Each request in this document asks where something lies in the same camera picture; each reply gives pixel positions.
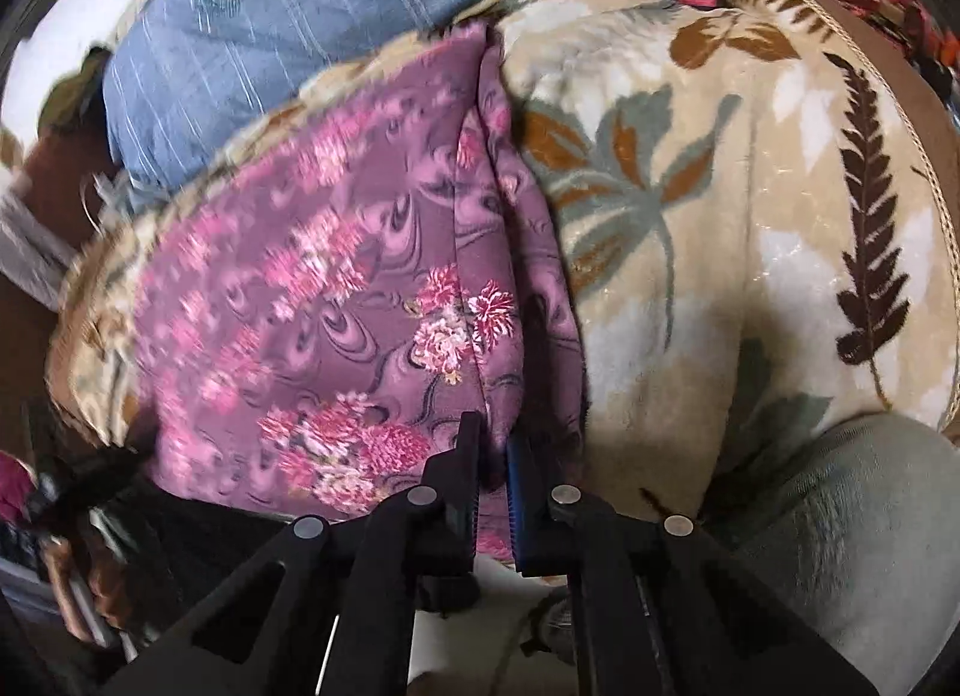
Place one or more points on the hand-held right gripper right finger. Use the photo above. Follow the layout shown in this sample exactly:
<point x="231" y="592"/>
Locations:
<point x="517" y="516"/>

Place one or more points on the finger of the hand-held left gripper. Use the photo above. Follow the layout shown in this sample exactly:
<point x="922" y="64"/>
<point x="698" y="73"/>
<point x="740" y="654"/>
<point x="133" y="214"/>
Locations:
<point x="105" y="472"/>

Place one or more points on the beige leaf print blanket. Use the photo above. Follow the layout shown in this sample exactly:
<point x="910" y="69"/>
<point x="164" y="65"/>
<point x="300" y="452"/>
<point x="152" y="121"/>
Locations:
<point x="712" y="253"/>

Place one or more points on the magenta cloth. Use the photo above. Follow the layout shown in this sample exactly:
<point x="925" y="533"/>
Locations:
<point x="13" y="486"/>

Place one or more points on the blue plaid quilt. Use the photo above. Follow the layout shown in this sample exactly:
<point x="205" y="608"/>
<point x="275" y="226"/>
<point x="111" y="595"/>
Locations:
<point x="300" y="13"/>

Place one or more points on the lavender cloth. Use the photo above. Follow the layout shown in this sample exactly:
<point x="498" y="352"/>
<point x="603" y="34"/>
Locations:
<point x="26" y="246"/>

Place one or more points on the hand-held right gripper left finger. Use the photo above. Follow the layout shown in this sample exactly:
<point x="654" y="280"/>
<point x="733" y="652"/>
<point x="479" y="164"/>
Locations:
<point x="465" y="508"/>

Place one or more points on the dark olive cloth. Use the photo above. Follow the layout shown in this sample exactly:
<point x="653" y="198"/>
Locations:
<point x="75" y="88"/>

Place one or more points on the purple floral shirt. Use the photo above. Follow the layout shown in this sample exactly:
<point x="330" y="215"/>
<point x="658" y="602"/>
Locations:
<point x="337" y="328"/>

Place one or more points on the brown sofa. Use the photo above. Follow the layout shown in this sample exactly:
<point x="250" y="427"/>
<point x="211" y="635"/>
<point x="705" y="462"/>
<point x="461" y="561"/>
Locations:
<point x="45" y="160"/>

